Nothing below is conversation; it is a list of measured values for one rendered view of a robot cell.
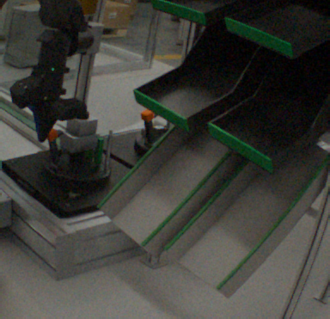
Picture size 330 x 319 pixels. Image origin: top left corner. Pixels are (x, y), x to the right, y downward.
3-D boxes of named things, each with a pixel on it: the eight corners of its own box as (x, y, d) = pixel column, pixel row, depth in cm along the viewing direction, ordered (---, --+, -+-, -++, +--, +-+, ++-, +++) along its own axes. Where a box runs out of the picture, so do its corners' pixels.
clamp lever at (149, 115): (151, 146, 138) (146, 115, 134) (144, 143, 139) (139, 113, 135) (163, 138, 140) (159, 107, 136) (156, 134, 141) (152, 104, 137)
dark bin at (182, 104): (187, 134, 92) (177, 88, 88) (136, 102, 101) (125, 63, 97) (311, 61, 102) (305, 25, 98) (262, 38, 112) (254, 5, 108)
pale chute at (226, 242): (228, 299, 89) (216, 289, 86) (176, 260, 98) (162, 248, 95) (343, 161, 93) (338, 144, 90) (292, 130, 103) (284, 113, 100)
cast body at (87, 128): (72, 153, 121) (76, 118, 118) (58, 145, 123) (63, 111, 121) (105, 146, 127) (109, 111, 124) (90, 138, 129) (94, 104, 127)
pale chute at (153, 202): (156, 259, 98) (142, 246, 95) (111, 220, 107) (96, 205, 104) (276, 127, 102) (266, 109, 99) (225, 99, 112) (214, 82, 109)
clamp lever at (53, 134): (56, 168, 120) (48, 134, 116) (50, 163, 122) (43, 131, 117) (69, 159, 122) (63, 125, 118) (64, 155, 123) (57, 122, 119)
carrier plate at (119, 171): (65, 222, 111) (65, 211, 110) (1, 168, 126) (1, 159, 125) (160, 195, 128) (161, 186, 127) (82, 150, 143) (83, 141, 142)
